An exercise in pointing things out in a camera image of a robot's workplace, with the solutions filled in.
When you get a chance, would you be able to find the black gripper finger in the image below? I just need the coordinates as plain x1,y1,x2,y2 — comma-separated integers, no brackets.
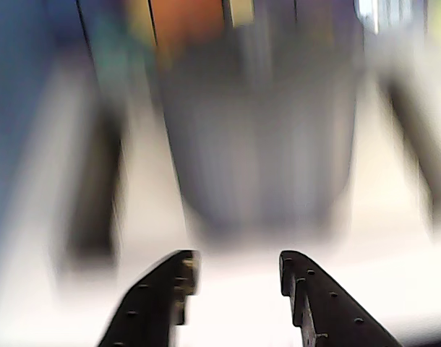
95,249,202,347
280,249,404,347

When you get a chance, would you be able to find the gray cooking pot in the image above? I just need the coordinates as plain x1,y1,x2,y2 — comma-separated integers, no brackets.
153,34,368,245

